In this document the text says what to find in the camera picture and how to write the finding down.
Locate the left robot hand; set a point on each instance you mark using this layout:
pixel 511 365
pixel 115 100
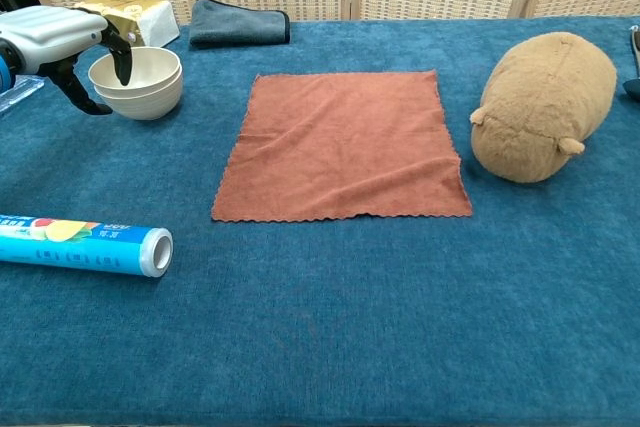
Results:
pixel 50 32

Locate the cream bowl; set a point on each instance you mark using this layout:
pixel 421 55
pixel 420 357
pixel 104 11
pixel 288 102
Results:
pixel 155 67
pixel 145 104

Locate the clear water bottle blue label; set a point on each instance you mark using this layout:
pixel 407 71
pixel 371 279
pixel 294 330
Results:
pixel 20 92

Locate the gold tissue pack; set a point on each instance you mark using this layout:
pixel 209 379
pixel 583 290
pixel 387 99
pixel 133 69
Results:
pixel 150 22

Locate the grey folded towel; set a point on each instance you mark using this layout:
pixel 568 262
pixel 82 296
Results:
pixel 235 24

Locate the blue cling film roll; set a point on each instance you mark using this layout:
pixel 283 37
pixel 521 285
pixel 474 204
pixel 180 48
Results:
pixel 75 247

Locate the rust orange cloth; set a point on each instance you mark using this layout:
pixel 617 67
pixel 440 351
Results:
pixel 345 147

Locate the blue tablecloth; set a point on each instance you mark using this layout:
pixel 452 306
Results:
pixel 320 322

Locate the brown plush capybara toy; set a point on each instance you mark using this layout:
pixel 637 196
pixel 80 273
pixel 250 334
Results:
pixel 545 107

